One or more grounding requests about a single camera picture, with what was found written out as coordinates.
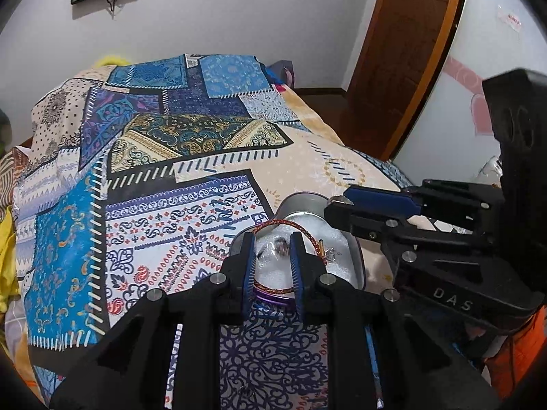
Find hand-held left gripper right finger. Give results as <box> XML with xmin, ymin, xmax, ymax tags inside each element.
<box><xmin>289</xmin><ymin>231</ymin><xmax>502</xmax><ymax>410</ymax></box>

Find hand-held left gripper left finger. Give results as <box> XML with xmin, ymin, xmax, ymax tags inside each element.
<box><xmin>49</xmin><ymin>231</ymin><xmax>257</xmax><ymax>410</ymax></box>

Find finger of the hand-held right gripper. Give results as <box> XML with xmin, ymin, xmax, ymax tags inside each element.
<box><xmin>323</xmin><ymin>200</ymin><xmax>496</xmax><ymax>265</ymax></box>
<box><xmin>343</xmin><ymin>179</ymin><xmax>505</xmax><ymax>233</ymax></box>

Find round metal jewelry tin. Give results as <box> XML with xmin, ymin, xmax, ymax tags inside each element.
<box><xmin>230</xmin><ymin>191</ymin><xmax>366</xmax><ymax>306</ymax></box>

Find red gold braided bracelet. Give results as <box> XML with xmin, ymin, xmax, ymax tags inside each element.
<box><xmin>251</xmin><ymin>219</ymin><xmax>326</xmax><ymax>300</ymax></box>

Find purple metal bangle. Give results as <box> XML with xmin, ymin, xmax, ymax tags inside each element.
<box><xmin>254</xmin><ymin>287</ymin><xmax>296</xmax><ymax>308</ymax></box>

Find clear plastic object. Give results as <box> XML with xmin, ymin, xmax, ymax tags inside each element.
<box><xmin>473</xmin><ymin>155</ymin><xmax>504</xmax><ymax>189</ymax></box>

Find patchwork patterned blanket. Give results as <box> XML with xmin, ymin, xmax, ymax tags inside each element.
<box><xmin>12</xmin><ymin>53</ymin><xmax>428</xmax><ymax>410</ymax></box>

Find brown wooden door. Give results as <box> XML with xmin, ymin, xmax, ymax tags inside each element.
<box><xmin>341</xmin><ymin>0</ymin><xmax>469</xmax><ymax>161</ymax></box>

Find dark purple bag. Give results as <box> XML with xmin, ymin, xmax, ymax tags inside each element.
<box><xmin>265</xmin><ymin>60</ymin><xmax>296</xmax><ymax>91</ymax></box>

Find yellow cloth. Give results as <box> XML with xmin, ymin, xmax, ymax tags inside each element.
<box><xmin>0</xmin><ymin>205</ymin><xmax>22</xmax><ymax>313</ymax></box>

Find brown patterned cloth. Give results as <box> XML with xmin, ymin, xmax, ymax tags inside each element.
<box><xmin>0</xmin><ymin>145</ymin><xmax>31</xmax><ymax>223</ymax></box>

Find clear bag with ring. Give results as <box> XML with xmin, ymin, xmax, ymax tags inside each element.
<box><xmin>255</xmin><ymin>236</ymin><xmax>295</xmax><ymax>266</ymax></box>

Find small red wall label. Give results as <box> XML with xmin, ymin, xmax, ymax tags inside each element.
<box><xmin>497</xmin><ymin>5</ymin><xmax>523</xmax><ymax>31</ymax></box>

